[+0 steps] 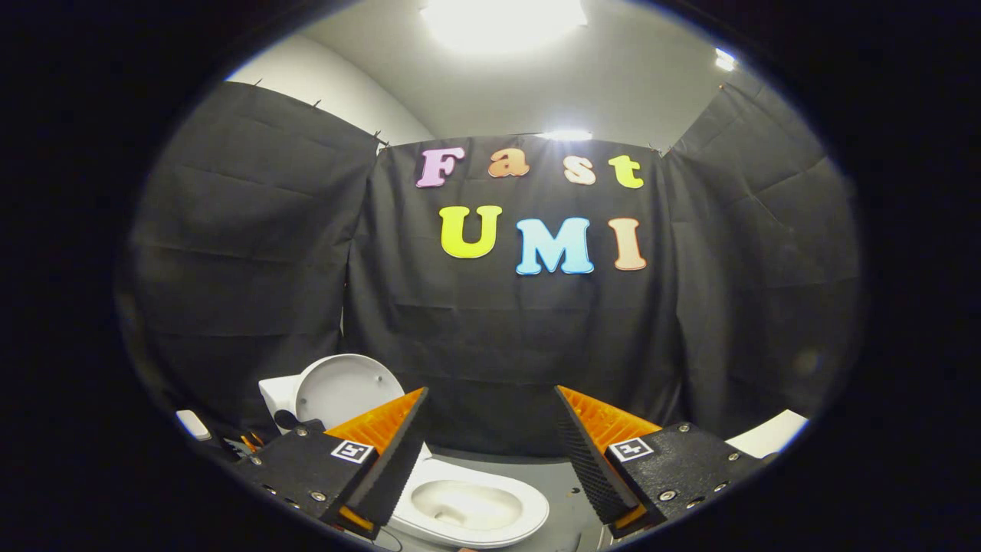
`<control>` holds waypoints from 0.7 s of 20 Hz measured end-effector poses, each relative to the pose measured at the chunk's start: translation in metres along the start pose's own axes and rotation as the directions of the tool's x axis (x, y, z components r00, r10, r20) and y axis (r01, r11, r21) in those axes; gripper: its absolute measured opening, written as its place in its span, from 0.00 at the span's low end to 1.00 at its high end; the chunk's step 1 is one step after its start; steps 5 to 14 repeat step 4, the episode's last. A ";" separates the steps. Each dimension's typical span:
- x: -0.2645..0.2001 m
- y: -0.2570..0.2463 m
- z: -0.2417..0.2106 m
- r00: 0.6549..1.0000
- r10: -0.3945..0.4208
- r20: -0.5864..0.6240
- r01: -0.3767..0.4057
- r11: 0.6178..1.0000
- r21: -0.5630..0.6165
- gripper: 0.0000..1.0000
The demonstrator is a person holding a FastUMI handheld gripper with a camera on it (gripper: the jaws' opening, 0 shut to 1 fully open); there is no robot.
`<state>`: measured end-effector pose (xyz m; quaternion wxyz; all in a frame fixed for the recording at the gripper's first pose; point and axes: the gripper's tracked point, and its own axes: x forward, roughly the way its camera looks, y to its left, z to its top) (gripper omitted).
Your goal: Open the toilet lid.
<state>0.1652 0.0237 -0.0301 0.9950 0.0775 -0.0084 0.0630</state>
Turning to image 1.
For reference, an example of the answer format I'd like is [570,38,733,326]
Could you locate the large round ceiling lamp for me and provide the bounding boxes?
[419,0,589,54]

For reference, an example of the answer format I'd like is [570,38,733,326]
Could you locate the grey drawer cabinet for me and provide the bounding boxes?
[725,409,810,460]

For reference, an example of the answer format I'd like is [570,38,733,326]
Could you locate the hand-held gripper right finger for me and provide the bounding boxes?
[553,386,771,539]

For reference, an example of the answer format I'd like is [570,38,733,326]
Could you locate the white toilet lid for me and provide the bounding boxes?
[295,354,406,432]

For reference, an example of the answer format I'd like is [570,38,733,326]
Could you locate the white ceramic toilet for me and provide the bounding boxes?
[259,374,550,550]

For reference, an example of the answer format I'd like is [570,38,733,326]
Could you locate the black backdrop cloth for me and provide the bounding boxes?
[115,80,863,461]

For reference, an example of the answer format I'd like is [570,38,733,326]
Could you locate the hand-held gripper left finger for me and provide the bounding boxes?
[230,387,430,539]

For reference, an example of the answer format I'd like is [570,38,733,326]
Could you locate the small white box device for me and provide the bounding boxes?
[176,409,212,442]

